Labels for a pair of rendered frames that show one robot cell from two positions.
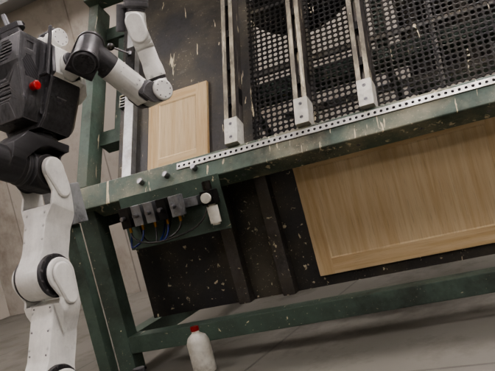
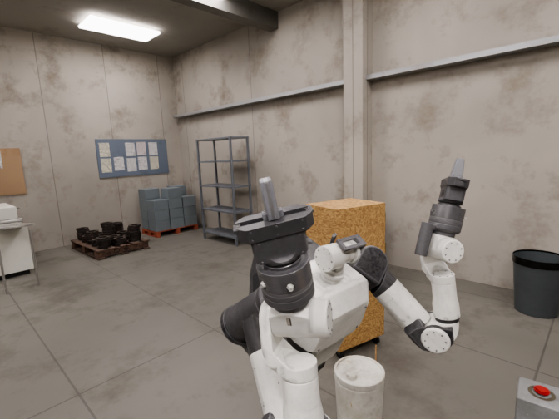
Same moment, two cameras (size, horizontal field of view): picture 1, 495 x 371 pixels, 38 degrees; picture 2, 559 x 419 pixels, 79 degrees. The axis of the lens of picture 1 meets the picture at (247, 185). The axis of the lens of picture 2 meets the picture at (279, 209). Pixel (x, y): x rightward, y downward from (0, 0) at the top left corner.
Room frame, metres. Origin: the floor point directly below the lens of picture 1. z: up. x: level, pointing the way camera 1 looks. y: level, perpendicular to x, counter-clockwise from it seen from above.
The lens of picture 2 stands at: (2.74, -0.30, 1.68)
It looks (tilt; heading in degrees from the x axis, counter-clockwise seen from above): 9 degrees down; 107
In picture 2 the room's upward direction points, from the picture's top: 2 degrees counter-clockwise
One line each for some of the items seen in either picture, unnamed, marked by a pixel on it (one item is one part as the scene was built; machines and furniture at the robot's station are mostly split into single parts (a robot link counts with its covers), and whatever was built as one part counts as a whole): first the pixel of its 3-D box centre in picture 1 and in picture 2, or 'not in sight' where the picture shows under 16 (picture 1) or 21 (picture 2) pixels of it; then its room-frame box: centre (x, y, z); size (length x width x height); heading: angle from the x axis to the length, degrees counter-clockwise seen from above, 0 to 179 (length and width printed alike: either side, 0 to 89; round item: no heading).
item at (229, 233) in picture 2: not in sight; (225, 189); (-0.18, 5.79, 1.01); 1.09 x 0.44 x 2.02; 152
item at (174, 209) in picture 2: not in sight; (168, 209); (-1.89, 6.36, 0.51); 1.03 x 0.70 x 1.02; 62
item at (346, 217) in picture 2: not in sight; (345, 274); (2.46, 2.53, 0.63); 0.50 x 0.42 x 1.25; 46
